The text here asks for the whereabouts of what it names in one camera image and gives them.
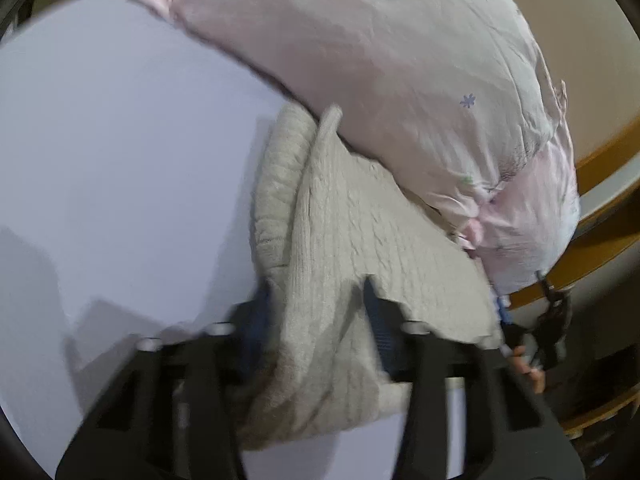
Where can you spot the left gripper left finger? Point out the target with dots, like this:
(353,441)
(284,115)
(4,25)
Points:
(172,399)

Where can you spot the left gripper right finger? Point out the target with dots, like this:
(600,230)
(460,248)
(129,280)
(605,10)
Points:
(509,433)

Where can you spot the beige knit sweater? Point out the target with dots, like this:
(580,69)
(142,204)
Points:
(325,219)

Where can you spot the person's right hand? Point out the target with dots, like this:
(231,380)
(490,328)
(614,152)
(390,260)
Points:
(535,376)

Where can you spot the pink floral pillow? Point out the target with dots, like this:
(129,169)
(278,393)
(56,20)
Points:
(454,97)

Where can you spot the wooden bed frame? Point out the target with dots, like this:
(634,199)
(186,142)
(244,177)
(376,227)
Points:
(600,273)

